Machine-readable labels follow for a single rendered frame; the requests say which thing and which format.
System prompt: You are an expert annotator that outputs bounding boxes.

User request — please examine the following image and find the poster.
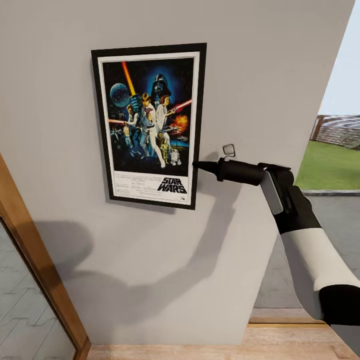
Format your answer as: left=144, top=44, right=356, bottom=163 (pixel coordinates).
left=91, top=42, right=207, bottom=211

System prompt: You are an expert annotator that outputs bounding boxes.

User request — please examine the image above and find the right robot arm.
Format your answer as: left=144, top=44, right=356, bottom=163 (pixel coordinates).
left=192, top=143, right=360, bottom=358

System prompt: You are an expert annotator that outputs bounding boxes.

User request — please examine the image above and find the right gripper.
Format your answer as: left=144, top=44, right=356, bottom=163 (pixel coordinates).
left=192, top=157, right=249, bottom=183

